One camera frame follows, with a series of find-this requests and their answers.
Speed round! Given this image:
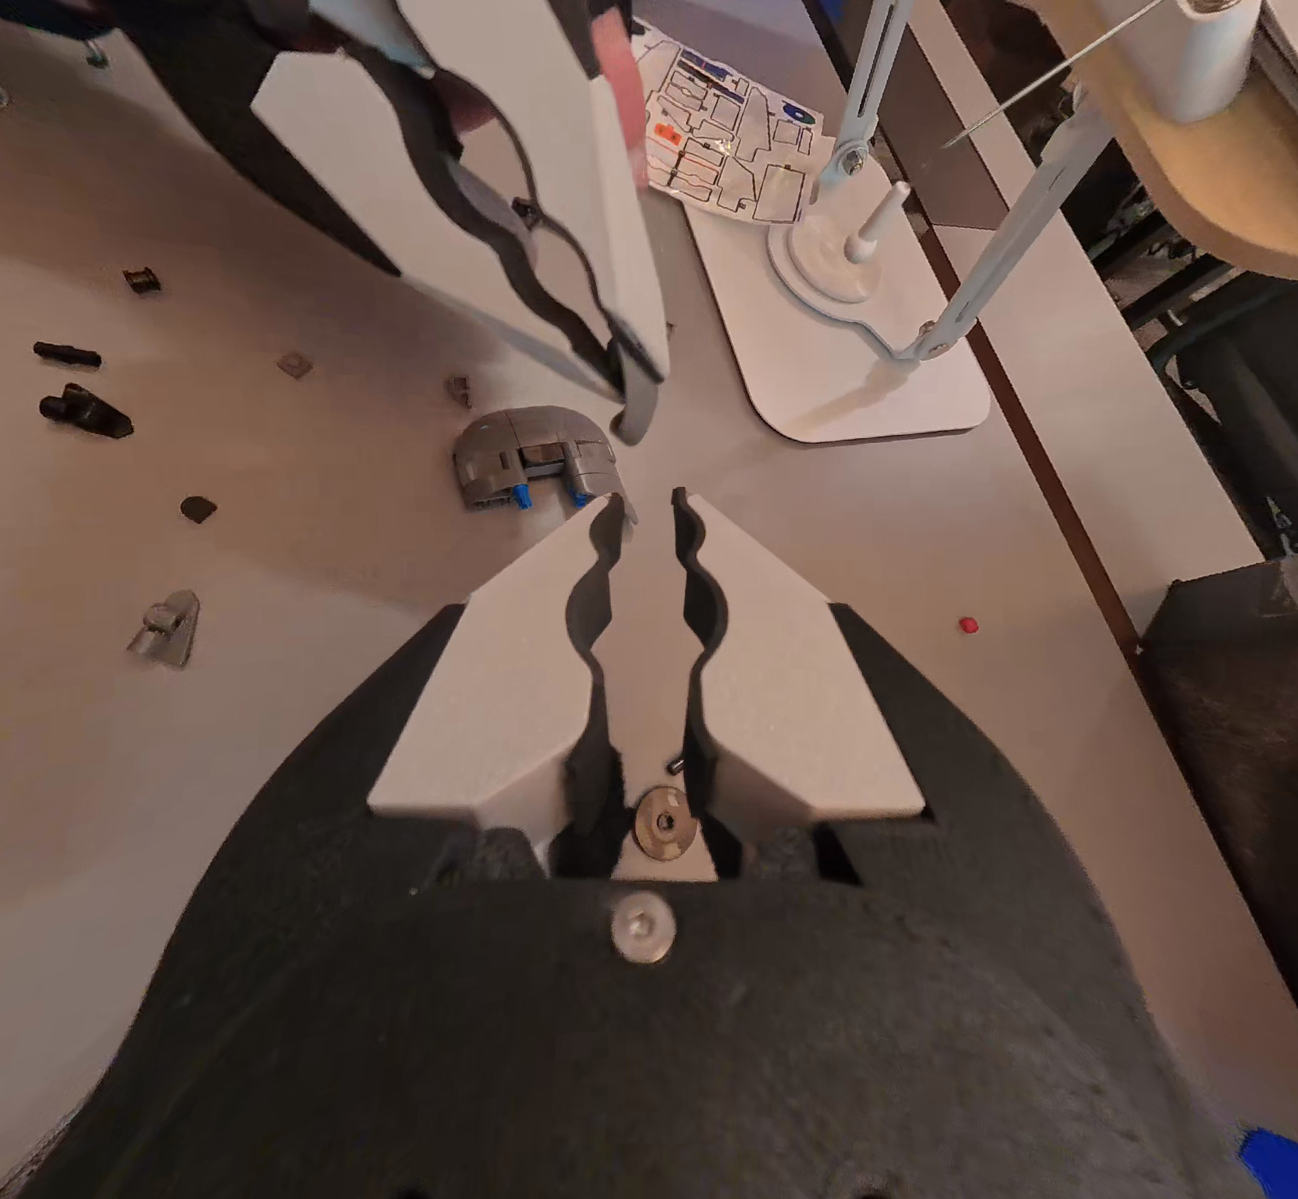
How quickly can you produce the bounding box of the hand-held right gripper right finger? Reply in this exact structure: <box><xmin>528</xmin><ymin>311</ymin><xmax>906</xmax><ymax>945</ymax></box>
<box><xmin>670</xmin><ymin>486</ymin><xmax>927</xmax><ymax>880</ymax></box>

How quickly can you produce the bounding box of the black lego wedge with clip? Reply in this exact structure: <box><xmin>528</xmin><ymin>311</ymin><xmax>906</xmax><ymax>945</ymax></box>
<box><xmin>39</xmin><ymin>384</ymin><xmax>135</xmax><ymax>442</ymax></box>

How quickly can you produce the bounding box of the dark brown box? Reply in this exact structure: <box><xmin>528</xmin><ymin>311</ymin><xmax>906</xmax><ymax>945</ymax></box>
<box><xmin>1135</xmin><ymin>558</ymin><xmax>1298</xmax><ymax>927</ymax></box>

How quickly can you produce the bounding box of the grey lego wedge with clip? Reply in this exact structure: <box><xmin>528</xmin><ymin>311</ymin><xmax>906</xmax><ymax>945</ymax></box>
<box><xmin>127</xmin><ymin>590</ymin><xmax>202</xmax><ymax>670</ymax></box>

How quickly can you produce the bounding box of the dark furniture frame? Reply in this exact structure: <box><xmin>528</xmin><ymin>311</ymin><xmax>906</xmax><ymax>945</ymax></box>
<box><xmin>1090</xmin><ymin>143</ymin><xmax>1298</xmax><ymax>555</ymax></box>

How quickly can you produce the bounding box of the lego sticker sheet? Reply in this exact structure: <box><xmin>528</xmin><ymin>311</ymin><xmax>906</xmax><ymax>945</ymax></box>
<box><xmin>628</xmin><ymin>16</ymin><xmax>838</xmax><ymax>228</ymax></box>

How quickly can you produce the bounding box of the grey lego helmet assembly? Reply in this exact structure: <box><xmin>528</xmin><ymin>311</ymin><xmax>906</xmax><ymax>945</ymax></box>
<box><xmin>452</xmin><ymin>404</ymin><xmax>638</xmax><ymax>512</ymax></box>

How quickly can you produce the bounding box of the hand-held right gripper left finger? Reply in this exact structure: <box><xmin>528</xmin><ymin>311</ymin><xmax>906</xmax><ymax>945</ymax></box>
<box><xmin>367</xmin><ymin>491</ymin><xmax>630</xmax><ymax>877</ymax></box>

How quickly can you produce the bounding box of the grey curved lego piece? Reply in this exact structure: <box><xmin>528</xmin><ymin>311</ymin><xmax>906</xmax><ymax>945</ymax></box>
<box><xmin>612</xmin><ymin>375</ymin><xmax>666</xmax><ymax>446</ymax></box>

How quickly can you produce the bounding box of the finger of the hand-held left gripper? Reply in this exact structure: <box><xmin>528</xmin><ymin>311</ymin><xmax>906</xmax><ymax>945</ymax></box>
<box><xmin>395</xmin><ymin>0</ymin><xmax>673</xmax><ymax>386</ymax></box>
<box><xmin>251</xmin><ymin>0</ymin><xmax>630</xmax><ymax>400</ymax></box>

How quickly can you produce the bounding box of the person's left hand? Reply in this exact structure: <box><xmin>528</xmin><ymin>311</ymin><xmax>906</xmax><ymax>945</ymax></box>
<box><xmin>597</xmin><ymin>9</ymin><xmax>650</xmax><ymax>188</ymax></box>

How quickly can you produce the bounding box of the white book stand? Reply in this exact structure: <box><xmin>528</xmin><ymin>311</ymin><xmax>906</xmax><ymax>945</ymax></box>
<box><xmin>684</xmin><ymin>0</ymin><xmax>1117</xmax><ymax>446</ymax></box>

